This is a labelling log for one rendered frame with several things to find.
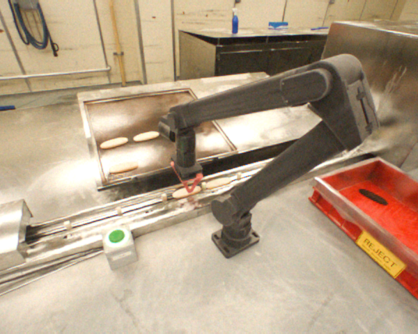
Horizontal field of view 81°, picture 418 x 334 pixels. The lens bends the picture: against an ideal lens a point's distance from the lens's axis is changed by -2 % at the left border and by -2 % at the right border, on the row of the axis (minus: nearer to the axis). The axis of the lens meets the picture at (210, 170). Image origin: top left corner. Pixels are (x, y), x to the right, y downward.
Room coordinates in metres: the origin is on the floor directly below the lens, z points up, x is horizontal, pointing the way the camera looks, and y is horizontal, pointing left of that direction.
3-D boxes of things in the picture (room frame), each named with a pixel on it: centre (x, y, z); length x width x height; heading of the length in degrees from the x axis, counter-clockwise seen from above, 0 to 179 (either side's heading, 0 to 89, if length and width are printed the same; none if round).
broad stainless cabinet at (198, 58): (3.40, -0.59, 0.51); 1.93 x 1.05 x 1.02; 118
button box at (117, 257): (0.38, 0.23, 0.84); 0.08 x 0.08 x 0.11; 28
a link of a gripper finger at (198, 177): (0.59, 0.07, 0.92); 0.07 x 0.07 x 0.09; 28
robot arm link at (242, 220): (0.46, -0.06, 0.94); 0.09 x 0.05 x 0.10; 45
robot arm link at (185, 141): (0.61, 0.08, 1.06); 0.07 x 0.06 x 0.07; 45
